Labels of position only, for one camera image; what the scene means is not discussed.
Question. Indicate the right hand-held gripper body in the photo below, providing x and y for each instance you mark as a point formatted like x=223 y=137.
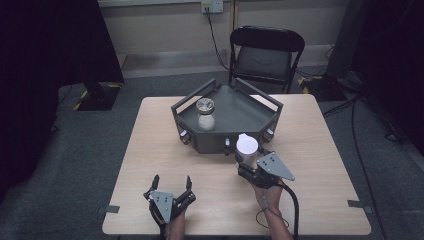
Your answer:
x=271 y=168

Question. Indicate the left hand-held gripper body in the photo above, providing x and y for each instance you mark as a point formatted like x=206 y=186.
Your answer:
x=163 y=205

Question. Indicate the white lidded plastic jar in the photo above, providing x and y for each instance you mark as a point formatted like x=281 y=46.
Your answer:
x=247 y=150

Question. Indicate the dark grey corner tray rack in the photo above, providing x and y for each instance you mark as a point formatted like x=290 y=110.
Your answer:
x=233 y=113

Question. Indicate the round silver metal object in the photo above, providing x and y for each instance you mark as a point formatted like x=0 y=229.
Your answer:
x=206 y=116

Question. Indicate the person's left hand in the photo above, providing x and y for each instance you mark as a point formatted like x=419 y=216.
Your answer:
x=175 y=222

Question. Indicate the person's right hand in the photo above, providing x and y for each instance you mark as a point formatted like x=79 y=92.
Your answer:
x=268 y=198

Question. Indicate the grey tape strip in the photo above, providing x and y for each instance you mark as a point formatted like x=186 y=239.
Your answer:
x=358 y=204
x=112 y=209

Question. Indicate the black stand base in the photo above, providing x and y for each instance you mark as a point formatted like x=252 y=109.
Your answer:
x=325 y=87
x=100 y=96

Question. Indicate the black folding chair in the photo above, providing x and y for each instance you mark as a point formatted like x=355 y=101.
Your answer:
x=266 y=56

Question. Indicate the grey stand pole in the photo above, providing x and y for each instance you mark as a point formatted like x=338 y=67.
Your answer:
x=345 y=36

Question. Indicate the black curtain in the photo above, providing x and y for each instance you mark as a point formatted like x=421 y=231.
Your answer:
x=393 y=66
x=50 y=83

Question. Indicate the white wall socket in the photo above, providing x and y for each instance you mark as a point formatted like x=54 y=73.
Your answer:
x=212 y=5

